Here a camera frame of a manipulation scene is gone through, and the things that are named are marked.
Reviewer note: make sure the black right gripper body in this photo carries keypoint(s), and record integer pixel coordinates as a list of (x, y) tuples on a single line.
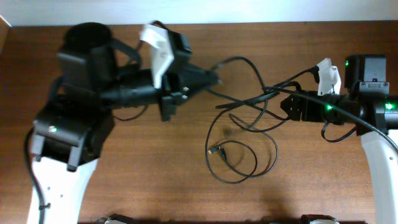
[(303, 107)]

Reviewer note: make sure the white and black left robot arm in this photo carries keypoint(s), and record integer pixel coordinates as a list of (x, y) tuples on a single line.
[(100, 74)]

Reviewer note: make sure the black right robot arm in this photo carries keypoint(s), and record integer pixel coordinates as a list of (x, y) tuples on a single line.
[(361, 98)]

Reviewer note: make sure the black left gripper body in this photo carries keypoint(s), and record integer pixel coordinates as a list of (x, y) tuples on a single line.
[(169, 93)]

